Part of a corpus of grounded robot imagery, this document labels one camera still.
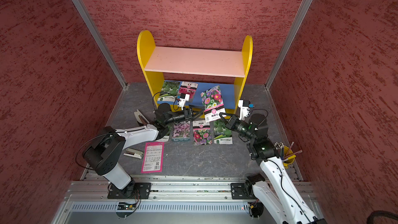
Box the corner aluminium post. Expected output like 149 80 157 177
72 0 128 90
265 0 313 91

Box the mixed flower seed bag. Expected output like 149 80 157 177
201 85 226 123

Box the right corner aluminium post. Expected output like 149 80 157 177
265 0 313 91

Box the yellow wooden shelf unit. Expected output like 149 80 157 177
137 30 254 114

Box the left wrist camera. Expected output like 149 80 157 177
178 93 190 110

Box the pink back-side seed bag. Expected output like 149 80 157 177
141 142 164 174

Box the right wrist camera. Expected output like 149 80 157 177
238 100 254 121

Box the red dahlia seed bag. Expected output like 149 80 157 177
177 82 199 102

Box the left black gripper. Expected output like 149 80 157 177
165 105 205 125

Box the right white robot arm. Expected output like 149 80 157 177
219 113 326 224

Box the green gourd bag shelf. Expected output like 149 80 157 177
158 80 181 103

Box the yellow pencil cup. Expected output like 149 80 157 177
274 142 303 169

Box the large green gourd seed bag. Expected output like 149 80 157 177
157 125 172 143

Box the left corner aluminium post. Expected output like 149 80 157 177
72 0 128 90

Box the pink zinnia seed bag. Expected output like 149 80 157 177
192 120 213 146

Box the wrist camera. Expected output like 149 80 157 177
238 100 254 121
178 93 190 110

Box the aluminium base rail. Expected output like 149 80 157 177
63 173 246 202

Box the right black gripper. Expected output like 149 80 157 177
219 112 256 141

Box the purple flower seed bag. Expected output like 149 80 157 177
172 121 190 142

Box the open black silver stapler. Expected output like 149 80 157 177
134 110 150 127

